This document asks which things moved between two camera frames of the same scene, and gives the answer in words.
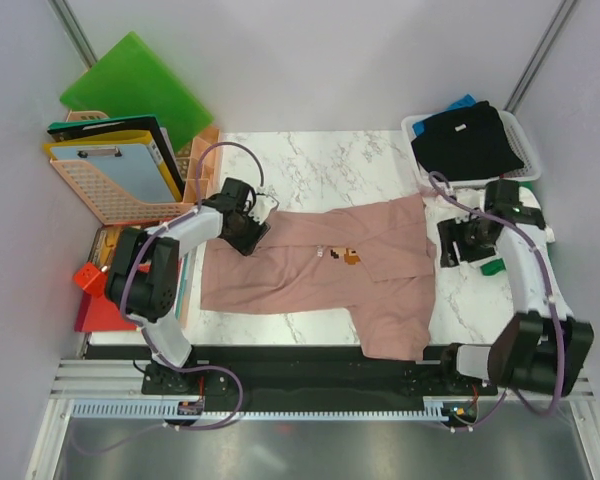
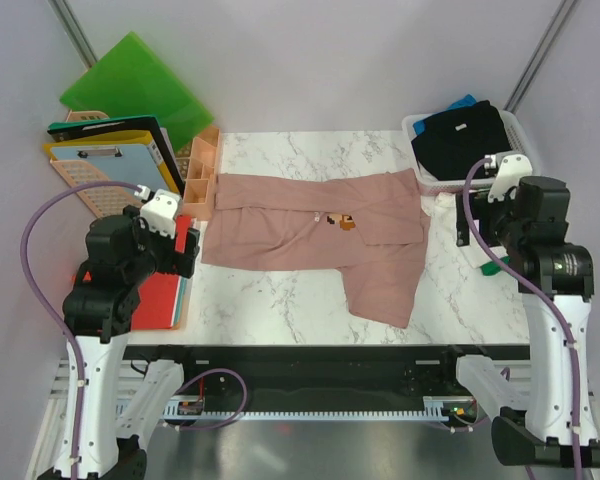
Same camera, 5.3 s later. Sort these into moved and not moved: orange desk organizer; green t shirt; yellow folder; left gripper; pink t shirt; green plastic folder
Moved: left gripper; pink t shirt
Not moved: green t shirt; yellow folder; green plastic folder; orange desk organizer
